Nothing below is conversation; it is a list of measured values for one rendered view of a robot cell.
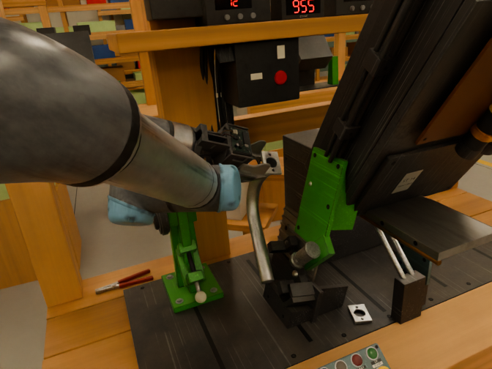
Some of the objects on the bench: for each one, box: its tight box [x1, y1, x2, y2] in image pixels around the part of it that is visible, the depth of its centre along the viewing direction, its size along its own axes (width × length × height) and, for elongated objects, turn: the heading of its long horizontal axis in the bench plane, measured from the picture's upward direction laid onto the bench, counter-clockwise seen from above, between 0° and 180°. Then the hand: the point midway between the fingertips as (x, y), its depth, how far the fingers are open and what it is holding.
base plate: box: [123, 198, 492, 369], centre depth 104 cm, size 42×110×2 cm, turn 123°
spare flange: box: [348, 304, 372, 324], centre depth 88 cm, size 6×4×1 cm
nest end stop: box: [282, 295, 316, 308], centre depth 87 cm, size 4×7×6 cm, turn 123°
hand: (264, 166), depth 85 cm, fingers closed on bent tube, 3 cm apart
